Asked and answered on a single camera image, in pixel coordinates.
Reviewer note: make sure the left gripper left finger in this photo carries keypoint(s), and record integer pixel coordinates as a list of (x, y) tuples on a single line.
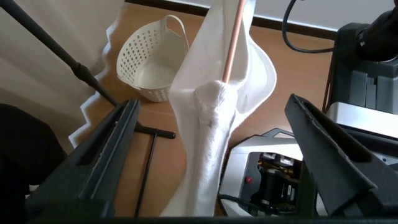
[(93, 174)]

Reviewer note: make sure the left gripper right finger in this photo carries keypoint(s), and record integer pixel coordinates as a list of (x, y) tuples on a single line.
[(342, 174)]

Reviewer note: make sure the white laundry basket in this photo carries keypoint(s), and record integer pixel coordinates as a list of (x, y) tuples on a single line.
[(140, 49)]

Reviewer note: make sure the black clothes rack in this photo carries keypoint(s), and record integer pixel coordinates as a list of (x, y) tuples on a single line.
[(46, 39)]

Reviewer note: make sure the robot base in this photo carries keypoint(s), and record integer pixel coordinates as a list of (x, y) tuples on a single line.
[(239, 161)]

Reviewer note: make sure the white printed t-shirt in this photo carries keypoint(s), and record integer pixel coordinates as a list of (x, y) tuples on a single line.
[(202, 140)]

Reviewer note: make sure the pink clothes hanger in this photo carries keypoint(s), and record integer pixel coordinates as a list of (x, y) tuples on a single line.
[(234, 40)]

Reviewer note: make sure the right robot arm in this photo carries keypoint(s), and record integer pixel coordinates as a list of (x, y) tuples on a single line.
[(379, 37)]

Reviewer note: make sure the black shorts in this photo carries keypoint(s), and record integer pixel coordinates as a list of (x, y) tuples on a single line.
[(21, 149)]

